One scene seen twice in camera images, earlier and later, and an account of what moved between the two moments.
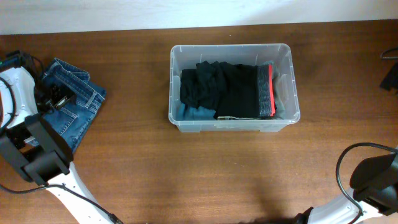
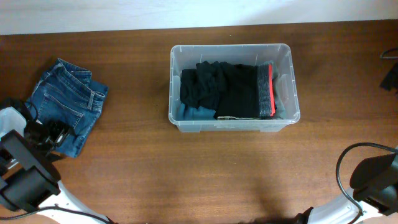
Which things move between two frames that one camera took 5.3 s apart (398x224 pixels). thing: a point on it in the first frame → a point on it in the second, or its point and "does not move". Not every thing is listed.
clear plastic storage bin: x=237 y=88 does not move
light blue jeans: x=263 y=91 → x=279 y=99
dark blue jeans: x=71 y=121 does not move
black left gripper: x=60 y=94 → x=58 y=130
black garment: x=201 y=86 does not move
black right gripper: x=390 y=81 does not move
